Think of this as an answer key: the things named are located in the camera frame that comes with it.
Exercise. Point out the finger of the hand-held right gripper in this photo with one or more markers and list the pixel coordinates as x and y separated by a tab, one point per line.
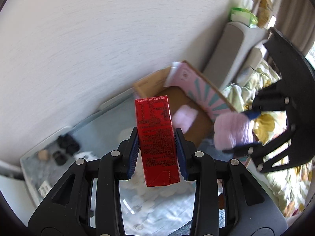
252	114
248	145

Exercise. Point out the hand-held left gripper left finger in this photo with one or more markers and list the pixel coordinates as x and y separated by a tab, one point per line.
132	153

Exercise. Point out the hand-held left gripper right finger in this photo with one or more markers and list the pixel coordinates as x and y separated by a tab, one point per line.
180	153

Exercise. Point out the pink fluffy sock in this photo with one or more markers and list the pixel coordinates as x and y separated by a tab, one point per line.
232	132
185	118

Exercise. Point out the red drink carton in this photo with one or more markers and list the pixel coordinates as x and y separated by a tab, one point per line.
157	140

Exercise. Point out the cardboard box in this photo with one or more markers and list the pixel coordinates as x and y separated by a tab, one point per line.
196	125

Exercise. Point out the clear plastic storage bin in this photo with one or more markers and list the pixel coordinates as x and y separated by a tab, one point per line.
103	130

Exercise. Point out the floral blanket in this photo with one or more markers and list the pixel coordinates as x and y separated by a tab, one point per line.
283	189

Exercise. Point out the black slipper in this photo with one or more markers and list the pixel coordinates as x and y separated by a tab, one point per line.
67	143
59	157

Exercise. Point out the white and blue envelope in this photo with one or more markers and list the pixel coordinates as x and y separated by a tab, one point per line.
173	72

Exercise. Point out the beige curtain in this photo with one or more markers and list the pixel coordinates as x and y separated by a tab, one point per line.
292	9

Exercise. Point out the green tissue packet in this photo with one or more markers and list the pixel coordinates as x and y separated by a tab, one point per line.
243	17

